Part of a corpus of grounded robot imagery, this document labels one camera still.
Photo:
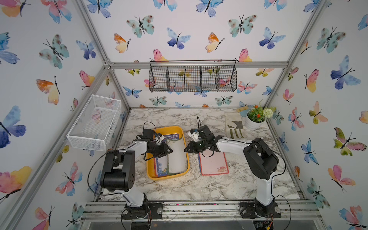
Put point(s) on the stack of stationery papers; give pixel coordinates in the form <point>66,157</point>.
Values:
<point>161,164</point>

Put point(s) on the yellow plastic storage tray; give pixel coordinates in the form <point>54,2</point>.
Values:
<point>150,161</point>

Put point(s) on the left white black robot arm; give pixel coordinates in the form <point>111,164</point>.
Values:
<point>119,171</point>

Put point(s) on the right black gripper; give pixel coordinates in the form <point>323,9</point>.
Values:
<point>191,148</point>

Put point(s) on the beige green gardening glove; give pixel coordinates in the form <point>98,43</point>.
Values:
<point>234,126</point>

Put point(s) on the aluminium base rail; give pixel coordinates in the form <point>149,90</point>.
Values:
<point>201,211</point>

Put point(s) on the white potted flower plant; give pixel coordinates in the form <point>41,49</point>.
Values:
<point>257,116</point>

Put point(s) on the black wire wall basket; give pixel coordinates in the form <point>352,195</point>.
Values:
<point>183,76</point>

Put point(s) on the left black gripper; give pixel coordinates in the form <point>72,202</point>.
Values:
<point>164,150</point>

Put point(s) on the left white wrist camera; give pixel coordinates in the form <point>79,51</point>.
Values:
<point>159,138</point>

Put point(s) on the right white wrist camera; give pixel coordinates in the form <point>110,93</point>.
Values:
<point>194,135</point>

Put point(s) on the red stationery paper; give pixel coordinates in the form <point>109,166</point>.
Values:
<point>212,163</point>

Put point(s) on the white mesh wall basket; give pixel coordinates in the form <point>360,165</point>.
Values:
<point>93,129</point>

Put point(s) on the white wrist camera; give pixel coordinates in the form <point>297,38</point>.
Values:
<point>159,138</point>
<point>194,135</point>

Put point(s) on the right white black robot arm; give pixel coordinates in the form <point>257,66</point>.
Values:
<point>263,163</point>

